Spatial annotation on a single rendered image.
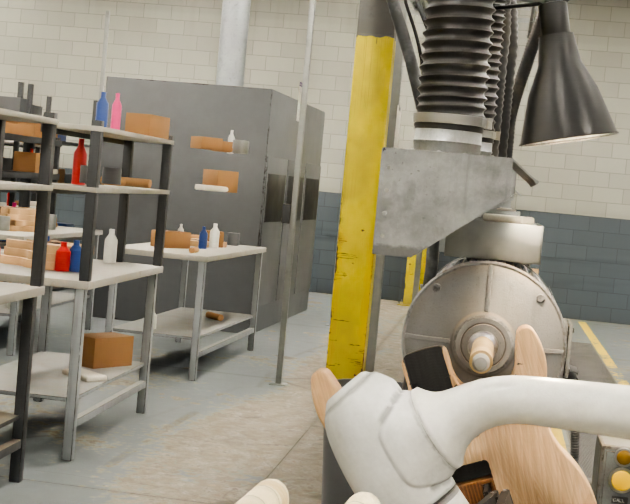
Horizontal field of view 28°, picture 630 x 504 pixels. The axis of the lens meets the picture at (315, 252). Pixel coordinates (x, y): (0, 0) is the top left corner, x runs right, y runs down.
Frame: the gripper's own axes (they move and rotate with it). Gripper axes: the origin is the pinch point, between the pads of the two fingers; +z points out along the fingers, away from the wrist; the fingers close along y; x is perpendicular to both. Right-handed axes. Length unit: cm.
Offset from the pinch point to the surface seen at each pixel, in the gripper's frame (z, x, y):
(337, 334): 735, -13, -120
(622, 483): 16.6, -6.7, 22.3
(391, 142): 434, 86, -23
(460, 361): 17.2, 17.3, 4.2
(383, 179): -10.2, 45.8, 2.8
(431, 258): 49, 33, 2
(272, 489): -71, 20, -9
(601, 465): 17.6, -3.5, 20.1
